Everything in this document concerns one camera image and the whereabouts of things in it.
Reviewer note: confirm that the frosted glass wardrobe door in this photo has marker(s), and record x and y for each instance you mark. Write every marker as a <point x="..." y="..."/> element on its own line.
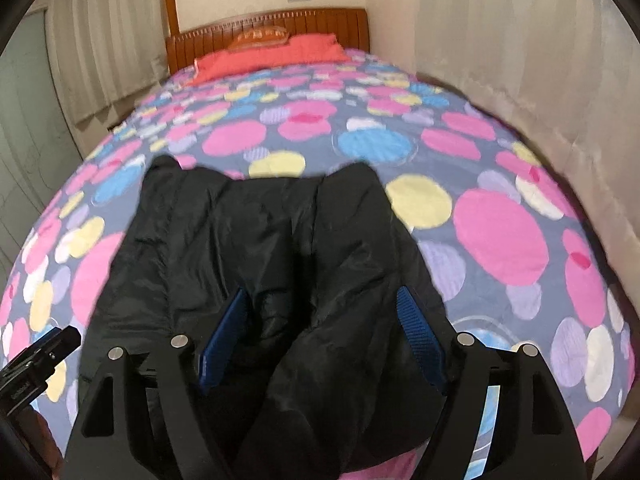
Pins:
<point x="38" y="153"/>

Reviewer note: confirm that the left beige curtain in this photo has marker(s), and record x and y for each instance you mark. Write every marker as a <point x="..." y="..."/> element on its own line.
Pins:
<point x="104" y="51"/>

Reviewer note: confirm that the red pillow blanket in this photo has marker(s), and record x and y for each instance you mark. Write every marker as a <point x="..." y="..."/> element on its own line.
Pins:
<point x="300" y="49"/>

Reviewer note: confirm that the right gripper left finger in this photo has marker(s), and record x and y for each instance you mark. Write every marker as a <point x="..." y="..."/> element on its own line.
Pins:
<point x="147" y="415"/>

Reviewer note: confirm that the right beige curtain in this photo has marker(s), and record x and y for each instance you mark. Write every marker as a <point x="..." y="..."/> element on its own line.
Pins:
<point x="566" y="74"/>

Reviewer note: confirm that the orange embroidered cushion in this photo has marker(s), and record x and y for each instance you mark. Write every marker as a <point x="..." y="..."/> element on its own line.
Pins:
<point x="260" y="37"/>

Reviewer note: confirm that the black puffer jacket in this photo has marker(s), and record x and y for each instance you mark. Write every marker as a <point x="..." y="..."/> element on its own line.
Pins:
<point x="323" y="380"/>

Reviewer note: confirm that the wooden nightstand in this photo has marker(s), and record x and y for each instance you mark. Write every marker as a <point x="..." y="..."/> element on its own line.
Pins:
<point x="129" y="122"/>

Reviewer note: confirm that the person's hand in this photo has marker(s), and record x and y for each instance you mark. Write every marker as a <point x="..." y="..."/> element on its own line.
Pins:
<point x="40" y="439"/>

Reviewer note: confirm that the beige curtain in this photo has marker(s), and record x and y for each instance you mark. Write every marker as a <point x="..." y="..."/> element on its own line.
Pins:
<point x="104" y="51"/>
<point x="566" y="74"/>

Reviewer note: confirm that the colourful polka dot bedspread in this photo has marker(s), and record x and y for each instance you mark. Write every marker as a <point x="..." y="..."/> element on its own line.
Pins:
<point x="530" y="352"/>

